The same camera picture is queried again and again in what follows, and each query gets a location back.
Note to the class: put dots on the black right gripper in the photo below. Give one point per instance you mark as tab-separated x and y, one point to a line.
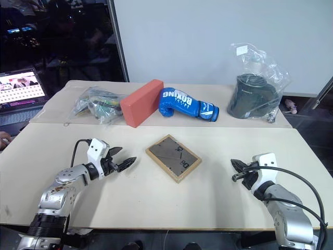
251	177

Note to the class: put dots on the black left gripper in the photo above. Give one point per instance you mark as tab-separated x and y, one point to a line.
110	165

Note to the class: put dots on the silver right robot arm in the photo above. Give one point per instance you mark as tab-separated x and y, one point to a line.
286	208

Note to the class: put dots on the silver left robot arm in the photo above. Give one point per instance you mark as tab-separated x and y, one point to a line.
65	179

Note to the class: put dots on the laptop computer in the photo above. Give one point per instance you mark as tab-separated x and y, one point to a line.
20	88

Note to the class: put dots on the person's bare hand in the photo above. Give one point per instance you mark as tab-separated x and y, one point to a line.
4	139

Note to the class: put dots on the red brick block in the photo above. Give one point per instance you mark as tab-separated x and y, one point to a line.
140	104

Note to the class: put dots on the clear bag of small items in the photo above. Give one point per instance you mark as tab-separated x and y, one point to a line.
100	104

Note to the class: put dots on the dark green fabric item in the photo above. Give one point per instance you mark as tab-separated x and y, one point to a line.
249	96

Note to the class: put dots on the blue boxing glove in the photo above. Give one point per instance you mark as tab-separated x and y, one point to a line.
182	101

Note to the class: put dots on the pink object on floor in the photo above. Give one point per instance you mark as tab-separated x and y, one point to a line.
291	105

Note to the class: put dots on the dark rounded shape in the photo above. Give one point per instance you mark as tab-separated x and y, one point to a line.
195	246
132	246

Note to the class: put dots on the dark item in plastic bag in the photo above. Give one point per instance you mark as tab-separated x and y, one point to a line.
275	70

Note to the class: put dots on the white partition panel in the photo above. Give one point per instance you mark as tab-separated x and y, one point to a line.
195	39

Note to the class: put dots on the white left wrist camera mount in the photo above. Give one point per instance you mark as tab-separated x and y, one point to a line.
95	151

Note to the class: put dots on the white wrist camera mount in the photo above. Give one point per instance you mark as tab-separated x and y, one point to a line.
95	151
266	166

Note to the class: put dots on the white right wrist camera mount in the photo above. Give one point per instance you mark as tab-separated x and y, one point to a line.
266	166

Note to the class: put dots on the wooden picture frame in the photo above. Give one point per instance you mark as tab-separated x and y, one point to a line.
173	159

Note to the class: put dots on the metal rod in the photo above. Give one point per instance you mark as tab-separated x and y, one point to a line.
323	92

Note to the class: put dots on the grey partition post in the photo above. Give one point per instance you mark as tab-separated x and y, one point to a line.
118	39

